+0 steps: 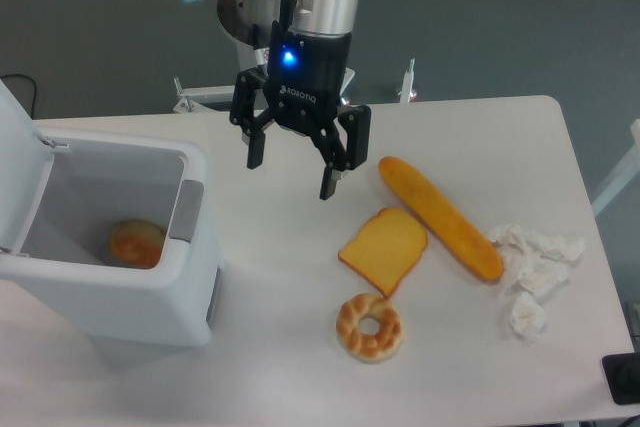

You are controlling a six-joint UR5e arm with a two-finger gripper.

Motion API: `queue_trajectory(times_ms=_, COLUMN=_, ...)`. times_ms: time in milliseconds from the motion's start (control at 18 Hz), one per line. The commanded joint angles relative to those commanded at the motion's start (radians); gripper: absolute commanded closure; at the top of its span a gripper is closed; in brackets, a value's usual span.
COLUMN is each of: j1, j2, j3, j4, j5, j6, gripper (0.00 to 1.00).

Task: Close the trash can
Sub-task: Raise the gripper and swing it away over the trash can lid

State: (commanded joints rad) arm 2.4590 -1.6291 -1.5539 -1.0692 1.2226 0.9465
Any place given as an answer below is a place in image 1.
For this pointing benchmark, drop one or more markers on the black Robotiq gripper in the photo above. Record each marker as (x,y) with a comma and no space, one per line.
(302,89)

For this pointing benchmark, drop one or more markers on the white trash can lid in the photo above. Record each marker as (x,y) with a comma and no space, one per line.
(27,160)

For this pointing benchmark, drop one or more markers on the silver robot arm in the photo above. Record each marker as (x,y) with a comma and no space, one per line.
(250,22)

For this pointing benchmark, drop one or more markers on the white trash can body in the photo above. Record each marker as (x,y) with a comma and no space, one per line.
(105,179)

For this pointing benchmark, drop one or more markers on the toast bread slice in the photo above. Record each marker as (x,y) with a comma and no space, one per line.
(385,249)

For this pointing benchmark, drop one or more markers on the round bread in bin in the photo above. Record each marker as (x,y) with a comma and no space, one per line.
(137,242)

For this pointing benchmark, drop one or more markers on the long orange baguette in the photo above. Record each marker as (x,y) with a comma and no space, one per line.
(463,240)

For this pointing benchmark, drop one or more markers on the large crumpled white tissue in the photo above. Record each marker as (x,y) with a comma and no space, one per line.
(533,262)

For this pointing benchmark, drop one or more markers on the small crumpled white tissue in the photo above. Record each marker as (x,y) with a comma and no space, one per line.
(527,318)

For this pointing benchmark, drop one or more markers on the black device at edge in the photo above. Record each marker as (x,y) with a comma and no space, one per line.
(622,375)

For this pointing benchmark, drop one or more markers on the white clamp post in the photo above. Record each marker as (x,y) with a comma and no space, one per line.
(407,92)

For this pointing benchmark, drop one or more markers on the braided ring bread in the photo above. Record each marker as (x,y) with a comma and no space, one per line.
(369,328)

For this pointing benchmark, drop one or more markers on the white frame at right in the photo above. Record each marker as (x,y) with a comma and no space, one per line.
(625,170)

